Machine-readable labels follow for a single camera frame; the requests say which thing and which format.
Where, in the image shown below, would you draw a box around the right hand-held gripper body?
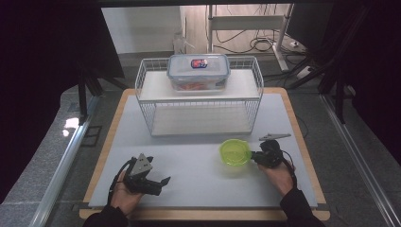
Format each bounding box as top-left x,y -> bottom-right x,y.
253,132 -> 292,169

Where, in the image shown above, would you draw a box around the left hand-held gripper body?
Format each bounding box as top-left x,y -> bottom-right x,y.
122,153 -> 164,197

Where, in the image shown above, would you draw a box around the green translucent plastic bowl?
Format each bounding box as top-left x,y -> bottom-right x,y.
218,138 -> 253,167

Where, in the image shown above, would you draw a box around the white wire shelf rack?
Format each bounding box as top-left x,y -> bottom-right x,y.
134,56 -> 265,137

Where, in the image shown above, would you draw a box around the clear plastic food container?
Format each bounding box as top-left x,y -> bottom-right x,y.
166,54 -> 231,93

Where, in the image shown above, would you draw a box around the person's left hand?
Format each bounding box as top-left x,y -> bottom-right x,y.
109,169 -> 145,216

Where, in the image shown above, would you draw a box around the white table mat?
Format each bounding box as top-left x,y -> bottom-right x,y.
88,93 -> 318,209

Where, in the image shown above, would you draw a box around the white power strip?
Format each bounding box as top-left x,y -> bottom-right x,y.
296,65 -> 317,80

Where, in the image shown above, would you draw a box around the black metal stand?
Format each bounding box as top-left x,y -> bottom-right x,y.
77,67 -> 106,126
317,67 -> 348,125

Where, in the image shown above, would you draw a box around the left hand-held gripper black cable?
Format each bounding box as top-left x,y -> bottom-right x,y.
107,157 -> 136,205

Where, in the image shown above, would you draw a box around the hand-held gripper black cable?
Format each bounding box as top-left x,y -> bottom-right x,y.
281,149 -> 299,187
107,157 -> 136,205

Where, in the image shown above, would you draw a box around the right hand-held gripper black cable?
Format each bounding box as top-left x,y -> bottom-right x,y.
281,149 -> 299,187

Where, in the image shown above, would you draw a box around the aluminium rail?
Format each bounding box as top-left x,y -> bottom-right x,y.
320,93 -> 401,227
29,94 -> 101,227

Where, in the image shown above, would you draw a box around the black floor cables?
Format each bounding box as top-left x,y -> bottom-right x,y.
213,28 -> 277,55

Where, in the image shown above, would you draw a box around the white desk frame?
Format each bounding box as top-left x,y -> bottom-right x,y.
206,3 -> 296,72

